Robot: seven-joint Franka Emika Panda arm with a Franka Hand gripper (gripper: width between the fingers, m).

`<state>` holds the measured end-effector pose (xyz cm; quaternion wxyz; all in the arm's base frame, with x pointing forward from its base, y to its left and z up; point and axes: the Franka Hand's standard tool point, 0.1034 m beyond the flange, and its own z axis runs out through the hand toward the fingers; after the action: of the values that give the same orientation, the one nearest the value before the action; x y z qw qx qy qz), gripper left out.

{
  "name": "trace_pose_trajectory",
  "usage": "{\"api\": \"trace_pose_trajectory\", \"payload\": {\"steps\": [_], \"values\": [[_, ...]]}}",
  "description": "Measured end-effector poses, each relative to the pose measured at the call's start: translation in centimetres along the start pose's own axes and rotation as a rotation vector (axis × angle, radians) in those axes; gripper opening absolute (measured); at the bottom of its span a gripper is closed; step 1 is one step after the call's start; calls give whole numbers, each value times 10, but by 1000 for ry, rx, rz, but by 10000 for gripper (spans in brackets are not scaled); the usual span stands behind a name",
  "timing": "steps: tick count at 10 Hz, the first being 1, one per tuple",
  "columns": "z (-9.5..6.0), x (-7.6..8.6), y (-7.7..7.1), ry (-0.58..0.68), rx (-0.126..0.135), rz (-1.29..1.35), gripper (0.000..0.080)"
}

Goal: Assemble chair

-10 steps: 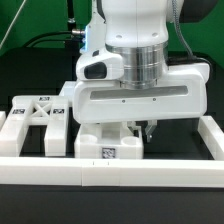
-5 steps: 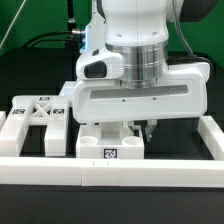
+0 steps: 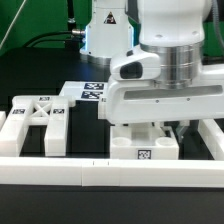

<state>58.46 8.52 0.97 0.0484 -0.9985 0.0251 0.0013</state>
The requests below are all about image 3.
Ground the white U-shaped obstacle wall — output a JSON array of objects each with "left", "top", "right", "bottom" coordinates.
[{"left": 0, "top": 111, "right": 224, "bottom": 187}]

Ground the white chair back frame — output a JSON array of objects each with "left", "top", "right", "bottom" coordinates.
[{"left": 0, "top": 95, "right": 76, "bottom": 157}]

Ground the thin white cable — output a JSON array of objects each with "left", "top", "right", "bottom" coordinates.
[{"left": 0, "top": 0, "right": 28, "bottom": 51}]

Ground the black vertical pole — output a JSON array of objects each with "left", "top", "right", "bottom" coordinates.
[{"left": 67, "top": 0, "right": 76, "bottom": 30}]

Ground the white chair seat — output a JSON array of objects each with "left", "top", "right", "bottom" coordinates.
[{"left": 110, "top": 123, "right": 179, "bottom": 160}]

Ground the white marker base plate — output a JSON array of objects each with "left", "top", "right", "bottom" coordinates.
[{"left": 59, "top": 81, "right": 107, "bottom": 101}]

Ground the black cable with connector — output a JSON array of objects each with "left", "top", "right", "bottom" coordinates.
[{"left": 23, "top": 28, "right": 87, "bottom": 48}]

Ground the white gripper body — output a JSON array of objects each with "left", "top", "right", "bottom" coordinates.
[{"left": 105, "top": 49, "right": 224, "bottom": 124}]

